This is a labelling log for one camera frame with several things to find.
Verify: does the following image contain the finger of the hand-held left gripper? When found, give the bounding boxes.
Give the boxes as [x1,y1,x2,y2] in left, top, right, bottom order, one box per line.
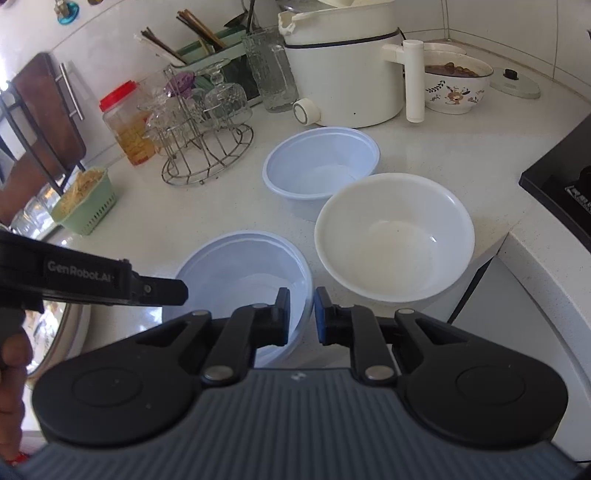
[129,272,188,306]

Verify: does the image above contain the small white bowl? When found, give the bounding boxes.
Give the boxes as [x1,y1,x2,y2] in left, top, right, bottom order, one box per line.
[422,42,467,56]

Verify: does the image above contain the clear rack glass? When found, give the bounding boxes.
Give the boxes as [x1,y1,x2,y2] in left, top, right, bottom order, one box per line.
[145,90,186,144]

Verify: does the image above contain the purple round object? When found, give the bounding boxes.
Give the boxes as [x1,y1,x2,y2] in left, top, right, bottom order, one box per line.
[166,71,195,96]

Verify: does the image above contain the white electric cooking pot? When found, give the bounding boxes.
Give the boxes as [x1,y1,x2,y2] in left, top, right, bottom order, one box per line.
[278,0,426,128]

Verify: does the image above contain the black induction cooktop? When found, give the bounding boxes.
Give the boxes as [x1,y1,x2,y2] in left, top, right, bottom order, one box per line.
[519,159,591,253]

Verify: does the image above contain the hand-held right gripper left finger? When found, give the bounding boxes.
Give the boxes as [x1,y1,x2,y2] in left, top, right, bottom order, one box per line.
[134,287,291,386]

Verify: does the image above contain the person's left hand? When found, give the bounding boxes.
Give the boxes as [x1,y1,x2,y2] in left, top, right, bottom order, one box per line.
[0,330,34,457]

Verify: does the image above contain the green plastic basket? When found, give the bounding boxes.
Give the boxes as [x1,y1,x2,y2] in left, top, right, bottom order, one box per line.
[50,167,117,236]

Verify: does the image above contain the squirrel print plate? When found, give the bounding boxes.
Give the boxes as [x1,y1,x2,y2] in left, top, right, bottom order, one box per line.
[25,302,92,378]

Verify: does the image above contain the wooden cutting board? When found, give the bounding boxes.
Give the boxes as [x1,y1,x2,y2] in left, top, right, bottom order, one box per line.
[9,52,88,225]

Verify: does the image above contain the pale blue bowl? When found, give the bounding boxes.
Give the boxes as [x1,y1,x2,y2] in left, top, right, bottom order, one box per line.
[161,231,311,366]
[263,128,380,219]

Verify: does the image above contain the metal wire glass rack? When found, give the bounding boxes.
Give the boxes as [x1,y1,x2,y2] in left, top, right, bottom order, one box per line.
[161,65,255,187]

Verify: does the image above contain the clear drinking glass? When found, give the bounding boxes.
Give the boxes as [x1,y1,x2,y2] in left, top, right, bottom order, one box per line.
[10,203,38,234]
[34,185,64,216]

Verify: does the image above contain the green chopstick holder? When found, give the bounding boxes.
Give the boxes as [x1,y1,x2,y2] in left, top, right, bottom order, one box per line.
[175,27,260,100]

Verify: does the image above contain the pale dried noodles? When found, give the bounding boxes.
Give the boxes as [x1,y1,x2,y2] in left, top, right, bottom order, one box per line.
[54,168,105,217]

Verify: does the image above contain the printed ceramic bowl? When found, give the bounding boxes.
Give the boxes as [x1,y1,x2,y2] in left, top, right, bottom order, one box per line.
[422,54,495,115]

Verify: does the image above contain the tall textured glass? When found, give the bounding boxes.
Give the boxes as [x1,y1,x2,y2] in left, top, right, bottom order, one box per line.
[240,28,299,113]

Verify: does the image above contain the red lid plastic jar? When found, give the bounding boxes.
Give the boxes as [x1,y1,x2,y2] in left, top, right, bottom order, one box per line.
[100,80,160,166]

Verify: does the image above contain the glass pot lid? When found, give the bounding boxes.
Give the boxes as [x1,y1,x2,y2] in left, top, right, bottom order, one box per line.
[489,68,541,99]

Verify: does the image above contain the bundle of chopsticks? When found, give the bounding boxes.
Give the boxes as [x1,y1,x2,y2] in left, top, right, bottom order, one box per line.
[140,10,230,66]

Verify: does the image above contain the clear stemmed glass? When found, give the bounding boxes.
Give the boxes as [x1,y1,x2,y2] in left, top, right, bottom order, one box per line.
[203,59,253,126]

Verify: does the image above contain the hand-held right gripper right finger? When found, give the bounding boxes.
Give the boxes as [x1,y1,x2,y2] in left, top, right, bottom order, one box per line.
[313,286,467,386]

